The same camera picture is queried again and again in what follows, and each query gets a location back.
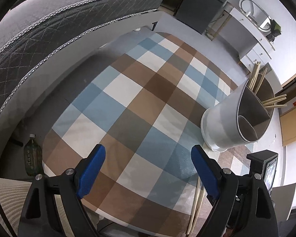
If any smartphone with lit screen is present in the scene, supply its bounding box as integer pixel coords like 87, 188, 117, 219
246, 150, 278, 193

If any green plastic bottle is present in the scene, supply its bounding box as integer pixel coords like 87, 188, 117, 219
23, 134, 44, 177

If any grey utensil holder cup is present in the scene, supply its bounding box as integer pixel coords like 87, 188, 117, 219
200, 79, 274, 152

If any checkered blue brown blanket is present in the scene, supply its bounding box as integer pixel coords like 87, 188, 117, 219
41, 32, 255, 236

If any wooden chopstick in cup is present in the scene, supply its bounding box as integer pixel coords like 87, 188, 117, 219
247, 62, 261, 90

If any white dresser with drawers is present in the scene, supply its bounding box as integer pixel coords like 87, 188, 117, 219
220, 3, 282, 93

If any potted green plant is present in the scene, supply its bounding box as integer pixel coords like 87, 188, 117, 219
266, 19, 281, 42

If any oval vanity mirror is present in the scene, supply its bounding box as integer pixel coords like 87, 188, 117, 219
238, 0, 271, 33

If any grey quilted mattress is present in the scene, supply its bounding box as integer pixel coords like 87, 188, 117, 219
0, 0, 162, 113

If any dark grey refrigerator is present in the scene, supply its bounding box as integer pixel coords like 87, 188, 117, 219
175, 0, 227, 34

